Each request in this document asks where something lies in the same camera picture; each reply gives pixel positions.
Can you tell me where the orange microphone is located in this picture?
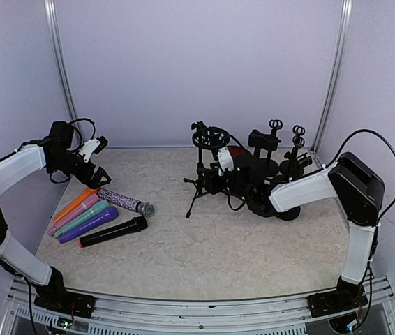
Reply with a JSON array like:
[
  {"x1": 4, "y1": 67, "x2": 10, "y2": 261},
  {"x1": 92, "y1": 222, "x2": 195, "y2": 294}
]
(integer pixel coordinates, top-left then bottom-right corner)
[{"x1": 53, "y1": 188, "x2": 100, "y2": 223}]

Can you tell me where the pink microphone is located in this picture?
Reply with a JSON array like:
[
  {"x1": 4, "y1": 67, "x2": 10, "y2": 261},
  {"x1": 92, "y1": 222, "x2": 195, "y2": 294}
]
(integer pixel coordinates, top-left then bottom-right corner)
[{"x1": 47, "y1": 193, "x2": 99, "y2": 236}]

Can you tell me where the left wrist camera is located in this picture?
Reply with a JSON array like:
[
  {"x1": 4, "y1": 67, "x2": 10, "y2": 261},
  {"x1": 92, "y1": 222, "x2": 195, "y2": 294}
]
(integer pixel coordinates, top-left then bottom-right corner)
[{"x1": 79, "y1": 136, "x2": 108, "y2": 163}]

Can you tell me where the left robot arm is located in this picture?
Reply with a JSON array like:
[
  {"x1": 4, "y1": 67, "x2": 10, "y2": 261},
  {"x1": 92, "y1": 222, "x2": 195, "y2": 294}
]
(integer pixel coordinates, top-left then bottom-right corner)
[{"x1": 0, "y1": 121, "x2": 111, "y2": 318}]

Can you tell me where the black microphone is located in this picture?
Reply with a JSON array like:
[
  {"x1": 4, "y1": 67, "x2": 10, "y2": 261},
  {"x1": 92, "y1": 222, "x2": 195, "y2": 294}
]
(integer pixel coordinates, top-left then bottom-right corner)
[{"x1": 78, "y1": 216, "x2": 148, "y2": 248}]

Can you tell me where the aluminium corner frame post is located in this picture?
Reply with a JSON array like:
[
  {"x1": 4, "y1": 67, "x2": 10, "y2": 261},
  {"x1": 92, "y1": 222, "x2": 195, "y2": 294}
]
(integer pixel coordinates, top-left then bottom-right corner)
[{"x1": 311, "y1": 0, "x2": 353, "y2": 154}]

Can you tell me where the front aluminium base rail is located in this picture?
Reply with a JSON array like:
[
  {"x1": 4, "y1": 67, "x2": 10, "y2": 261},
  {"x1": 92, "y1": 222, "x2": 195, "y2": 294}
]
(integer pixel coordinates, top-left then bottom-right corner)
[{"x1": 0, "y1": 278, "x2": 395, "y2": 335}]

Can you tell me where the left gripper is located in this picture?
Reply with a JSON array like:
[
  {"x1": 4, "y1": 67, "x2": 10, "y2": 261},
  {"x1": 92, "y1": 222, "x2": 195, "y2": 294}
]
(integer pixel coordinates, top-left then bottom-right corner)
[{"x1": 49, "y1": 150, "x2": 111, "y2": 188}]

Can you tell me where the teal microphone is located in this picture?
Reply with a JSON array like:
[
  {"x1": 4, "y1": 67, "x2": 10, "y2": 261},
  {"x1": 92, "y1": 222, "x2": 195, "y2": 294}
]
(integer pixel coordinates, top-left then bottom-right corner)
[{"x1": 53, "y1": 200, "x2": 110, "y2": 239}]

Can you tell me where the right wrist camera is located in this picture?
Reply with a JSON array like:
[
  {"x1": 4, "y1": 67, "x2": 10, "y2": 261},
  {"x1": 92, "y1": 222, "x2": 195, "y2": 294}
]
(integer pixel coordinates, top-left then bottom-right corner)
[{"x1": 217, "y1": 147, "x2": 234, "y2": 177}]

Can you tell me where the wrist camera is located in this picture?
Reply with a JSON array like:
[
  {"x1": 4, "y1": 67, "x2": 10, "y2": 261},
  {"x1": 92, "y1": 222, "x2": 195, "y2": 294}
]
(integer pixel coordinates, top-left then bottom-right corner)
[
  {"x1": 79, "y1": 136, "x2": 108, "y2": 163},
  {"x1": 217, "y1": 147, "x2": 234, "y2": 177}
]

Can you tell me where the black desk stand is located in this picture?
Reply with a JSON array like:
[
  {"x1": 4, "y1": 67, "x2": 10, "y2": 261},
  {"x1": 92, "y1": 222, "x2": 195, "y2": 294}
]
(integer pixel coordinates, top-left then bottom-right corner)
[{"x1": 269, "y1": 119, "x2": 283, "y2": 142}]

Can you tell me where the glitter microphone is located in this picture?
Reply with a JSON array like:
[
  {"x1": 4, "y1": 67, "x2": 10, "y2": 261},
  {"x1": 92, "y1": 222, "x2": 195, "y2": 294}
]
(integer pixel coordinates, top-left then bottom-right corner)
[{"x1": 97, "y1": 188, "x2": 155, "y2": 218}]

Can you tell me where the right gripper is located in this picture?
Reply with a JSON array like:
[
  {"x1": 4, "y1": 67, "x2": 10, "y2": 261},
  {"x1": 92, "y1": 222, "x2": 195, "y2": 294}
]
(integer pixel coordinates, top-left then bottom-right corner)
[{"x1": 197, "y1": 161, "x2": 252, "y2": 202}]

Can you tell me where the black camera cable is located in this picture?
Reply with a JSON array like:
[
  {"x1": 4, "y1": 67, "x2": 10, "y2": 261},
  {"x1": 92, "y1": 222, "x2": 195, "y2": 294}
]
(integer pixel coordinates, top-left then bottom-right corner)
[{"x1": 335, "y1": 129, "x2": 395, "y2": 224}]

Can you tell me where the black tripod microphone stand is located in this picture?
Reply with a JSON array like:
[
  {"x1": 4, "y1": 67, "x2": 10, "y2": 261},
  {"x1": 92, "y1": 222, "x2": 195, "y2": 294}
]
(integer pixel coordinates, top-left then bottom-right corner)
[{"x1": 183, "y1": 121, "x2": 230, "y2": 218}]

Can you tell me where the purple microphone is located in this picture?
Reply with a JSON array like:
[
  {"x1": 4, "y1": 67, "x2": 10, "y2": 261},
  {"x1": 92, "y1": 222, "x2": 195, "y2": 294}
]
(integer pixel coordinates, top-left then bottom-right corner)
[{"x1": 57, "y1": 207, "x2": 119, "y2": 244}]

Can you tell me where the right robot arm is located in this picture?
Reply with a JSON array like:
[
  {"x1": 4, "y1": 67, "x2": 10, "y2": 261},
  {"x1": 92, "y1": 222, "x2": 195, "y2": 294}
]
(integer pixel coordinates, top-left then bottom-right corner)
[{"x1": 194, "y1": 146, "x2": 385, "y2": 317}]

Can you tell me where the left aluminium frame post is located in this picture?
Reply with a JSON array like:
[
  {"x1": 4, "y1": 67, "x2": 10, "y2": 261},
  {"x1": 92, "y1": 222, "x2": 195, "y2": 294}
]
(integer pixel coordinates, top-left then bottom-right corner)
[{"x1": 43, "y1": 0, "x2": 77, "y2": 120}]

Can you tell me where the red patterned coaster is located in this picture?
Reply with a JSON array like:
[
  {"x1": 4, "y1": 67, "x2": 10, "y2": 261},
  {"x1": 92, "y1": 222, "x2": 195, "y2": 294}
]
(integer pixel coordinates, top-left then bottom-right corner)
[{"x1": 228, "y1": 146, "x2": 250, "y2": 160}]

